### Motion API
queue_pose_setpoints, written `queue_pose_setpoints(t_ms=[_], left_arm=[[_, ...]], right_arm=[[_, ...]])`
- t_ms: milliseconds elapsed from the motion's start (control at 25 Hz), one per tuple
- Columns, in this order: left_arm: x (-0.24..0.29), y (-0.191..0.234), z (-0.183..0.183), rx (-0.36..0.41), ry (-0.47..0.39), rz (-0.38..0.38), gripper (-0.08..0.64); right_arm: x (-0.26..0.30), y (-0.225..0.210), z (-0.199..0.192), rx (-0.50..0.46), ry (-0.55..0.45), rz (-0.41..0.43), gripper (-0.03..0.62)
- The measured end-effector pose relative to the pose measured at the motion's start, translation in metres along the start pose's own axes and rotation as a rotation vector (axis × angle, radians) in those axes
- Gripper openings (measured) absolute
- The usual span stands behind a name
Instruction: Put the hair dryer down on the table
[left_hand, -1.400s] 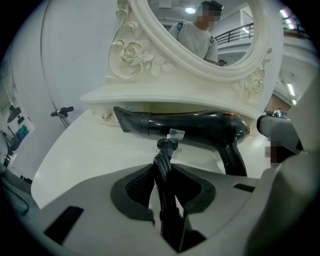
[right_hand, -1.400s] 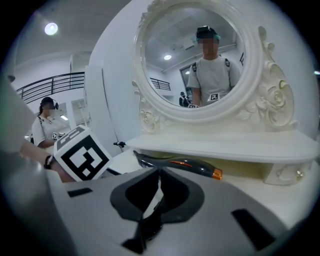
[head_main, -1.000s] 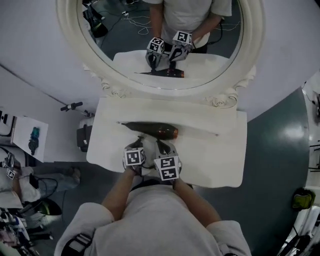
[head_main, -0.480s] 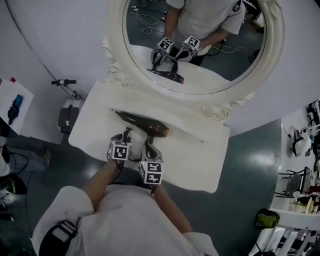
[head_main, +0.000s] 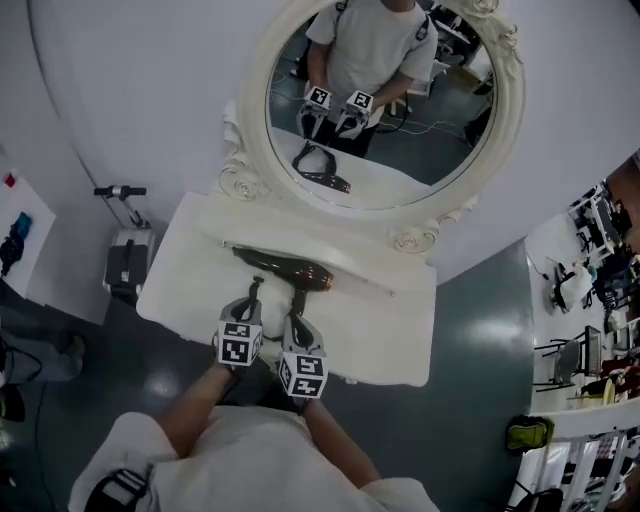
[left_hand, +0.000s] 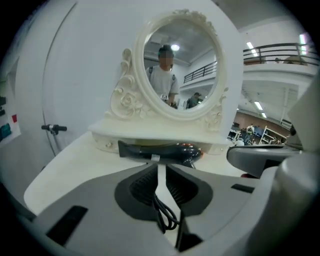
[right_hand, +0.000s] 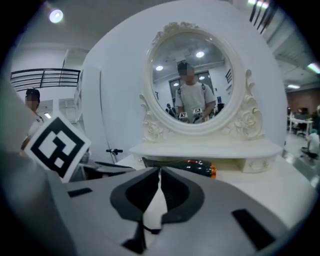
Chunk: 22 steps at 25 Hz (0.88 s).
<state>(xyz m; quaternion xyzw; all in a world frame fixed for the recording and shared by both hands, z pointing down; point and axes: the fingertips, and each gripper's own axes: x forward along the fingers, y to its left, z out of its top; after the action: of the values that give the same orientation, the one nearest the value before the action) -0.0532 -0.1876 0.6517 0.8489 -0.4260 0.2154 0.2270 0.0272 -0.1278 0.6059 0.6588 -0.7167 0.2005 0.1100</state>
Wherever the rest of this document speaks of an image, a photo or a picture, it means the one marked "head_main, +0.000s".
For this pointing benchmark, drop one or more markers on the white ornate oval mirror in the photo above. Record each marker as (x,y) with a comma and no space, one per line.
(255,100)

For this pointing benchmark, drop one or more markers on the small red object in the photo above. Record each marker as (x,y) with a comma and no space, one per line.
(10,179)

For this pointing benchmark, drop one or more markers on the white shelf rack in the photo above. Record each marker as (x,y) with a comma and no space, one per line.
(575,470)

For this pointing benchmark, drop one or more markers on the yellow-green backpack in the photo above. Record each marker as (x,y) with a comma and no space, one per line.
(531,433)

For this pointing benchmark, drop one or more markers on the white cabinet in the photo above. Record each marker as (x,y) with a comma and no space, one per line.
(35,260)

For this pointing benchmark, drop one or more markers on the silver scooter suitcase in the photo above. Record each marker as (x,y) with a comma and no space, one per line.
(127,260)

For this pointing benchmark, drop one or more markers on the person's right forearm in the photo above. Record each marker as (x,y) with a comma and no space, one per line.
(340,445)

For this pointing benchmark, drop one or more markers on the white dressing table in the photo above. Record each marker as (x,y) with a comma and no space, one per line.
(360,330)

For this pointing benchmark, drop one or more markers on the person's grey t-shirt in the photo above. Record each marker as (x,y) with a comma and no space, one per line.
(250,465)

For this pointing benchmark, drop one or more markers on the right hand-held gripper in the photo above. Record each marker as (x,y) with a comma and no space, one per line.
(305,375)

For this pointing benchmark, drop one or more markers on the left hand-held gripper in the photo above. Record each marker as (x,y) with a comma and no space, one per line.
(235,345)

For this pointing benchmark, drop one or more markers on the white bag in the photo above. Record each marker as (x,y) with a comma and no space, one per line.
(575,287)

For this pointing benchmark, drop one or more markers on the teal cloth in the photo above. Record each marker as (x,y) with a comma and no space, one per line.
(22,225)

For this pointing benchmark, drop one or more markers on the person's left forearm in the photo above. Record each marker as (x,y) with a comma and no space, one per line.
(195,415)

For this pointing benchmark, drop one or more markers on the black chair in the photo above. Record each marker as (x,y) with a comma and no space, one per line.
(570,360)

